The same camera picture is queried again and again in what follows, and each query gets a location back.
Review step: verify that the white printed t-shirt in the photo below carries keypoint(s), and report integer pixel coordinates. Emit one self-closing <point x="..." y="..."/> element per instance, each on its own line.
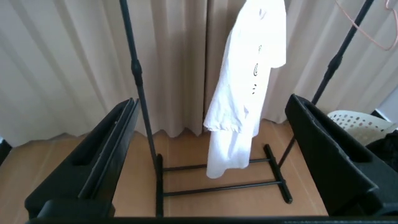
<point x="245" y="77"/>

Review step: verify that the black clothes rack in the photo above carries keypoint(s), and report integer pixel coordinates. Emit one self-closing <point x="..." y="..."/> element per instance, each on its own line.
<point x="136" y="68"/>

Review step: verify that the pink clothes hanger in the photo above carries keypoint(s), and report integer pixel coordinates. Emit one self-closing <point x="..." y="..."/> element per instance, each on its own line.
<point x="373" y="40"/>

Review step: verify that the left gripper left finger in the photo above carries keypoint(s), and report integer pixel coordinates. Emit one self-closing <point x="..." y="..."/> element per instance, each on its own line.
<point x="81" y="180"/>

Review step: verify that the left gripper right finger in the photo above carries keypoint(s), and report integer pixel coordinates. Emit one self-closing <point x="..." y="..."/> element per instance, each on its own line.
<point x="342" y="174"/>

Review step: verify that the white laundry basket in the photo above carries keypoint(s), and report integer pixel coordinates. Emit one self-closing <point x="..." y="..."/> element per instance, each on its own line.
<point x="357" y="124"/>

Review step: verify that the beige curtain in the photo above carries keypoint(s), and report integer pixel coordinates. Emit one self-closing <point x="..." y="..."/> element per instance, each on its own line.
<point x="62" y="62"/>

